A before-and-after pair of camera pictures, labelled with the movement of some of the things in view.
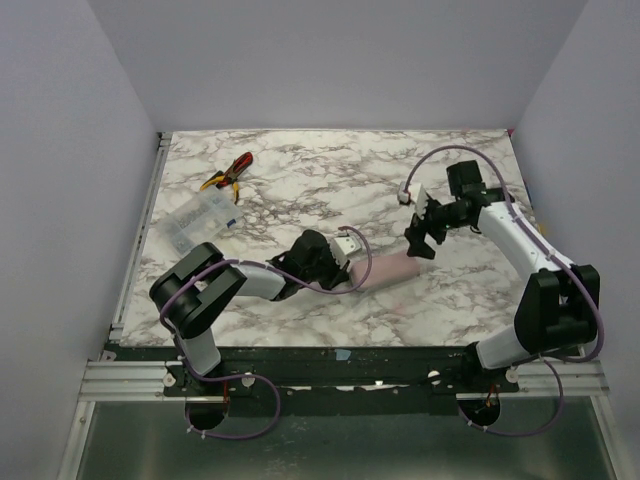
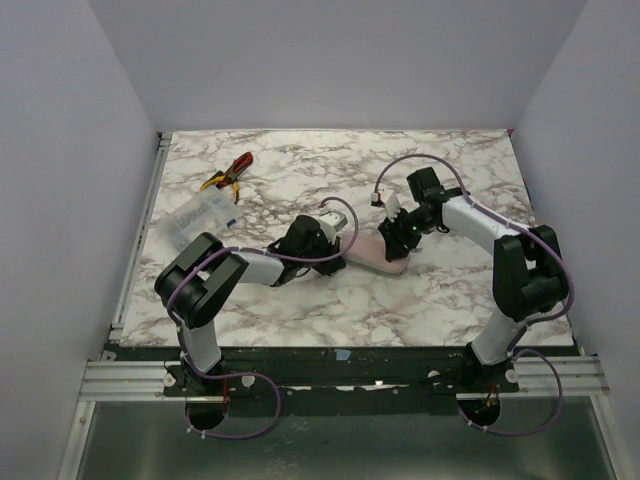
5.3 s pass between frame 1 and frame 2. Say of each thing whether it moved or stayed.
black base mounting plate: stayed
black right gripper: moved
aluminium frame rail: stayed
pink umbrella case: moved
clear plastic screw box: stayed
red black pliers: stayed
